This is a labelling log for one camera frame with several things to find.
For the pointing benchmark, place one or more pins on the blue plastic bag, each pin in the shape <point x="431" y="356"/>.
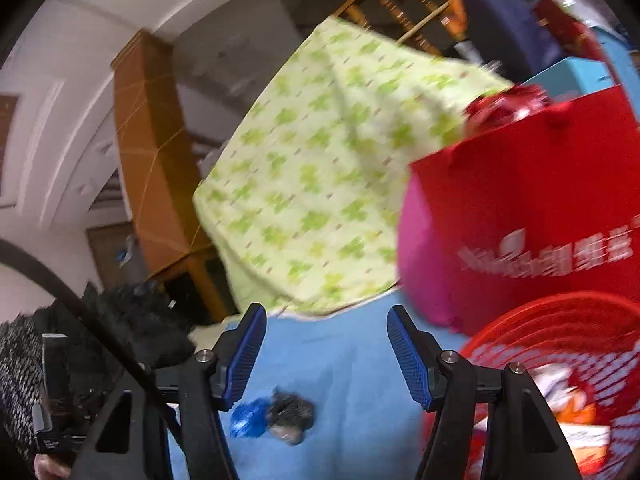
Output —
<point x="250" y="417"/>

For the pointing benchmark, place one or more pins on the red fabric bag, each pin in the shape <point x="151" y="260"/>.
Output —
<point x="555" y="20"/>

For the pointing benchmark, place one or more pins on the blue blanket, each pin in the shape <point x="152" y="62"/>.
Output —
<point x="340" y="385"/>

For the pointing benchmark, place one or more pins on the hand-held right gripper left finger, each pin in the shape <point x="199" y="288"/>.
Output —
<point x="247" y="355"/>

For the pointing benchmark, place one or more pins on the black white floral cloth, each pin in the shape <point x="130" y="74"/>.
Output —
<point x="17" y="360"/>

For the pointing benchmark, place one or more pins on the red shopping bag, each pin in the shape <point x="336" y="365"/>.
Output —
<point x="525" y="185"/>

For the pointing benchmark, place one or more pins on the light blue box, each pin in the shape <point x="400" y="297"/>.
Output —
<point x="585" y="75"/>

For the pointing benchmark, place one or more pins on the green floral quilt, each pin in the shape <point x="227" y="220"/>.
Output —
<point x="310" y="185"/>

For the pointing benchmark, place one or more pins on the red mesh basket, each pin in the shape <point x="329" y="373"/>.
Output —
<point x="550" y="320"/>

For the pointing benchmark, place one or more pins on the crumpled shiny red plastic bag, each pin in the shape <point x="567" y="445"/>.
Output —
<point x="500" y="107"/>

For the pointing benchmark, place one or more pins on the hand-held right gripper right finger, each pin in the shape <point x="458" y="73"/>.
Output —
<point x="407" y="355"/>

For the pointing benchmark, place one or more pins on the orange wooden pillar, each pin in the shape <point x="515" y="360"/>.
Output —
<point x="150" y="160"/>

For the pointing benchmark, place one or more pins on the black plastic bag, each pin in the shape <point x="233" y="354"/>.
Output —
<point x="292" y="410"/>

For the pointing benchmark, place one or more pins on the black clothing pile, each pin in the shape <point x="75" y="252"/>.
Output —
<point x="130" y="320"/>

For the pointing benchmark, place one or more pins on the orange white medicine box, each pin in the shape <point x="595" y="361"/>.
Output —
<point x="585" y="440"/>

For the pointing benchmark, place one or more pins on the pink pillow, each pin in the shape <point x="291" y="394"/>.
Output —
<point x="425" y="260"/>

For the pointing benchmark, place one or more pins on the white tissue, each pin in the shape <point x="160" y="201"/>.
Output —
<point x="550" y="382"/>

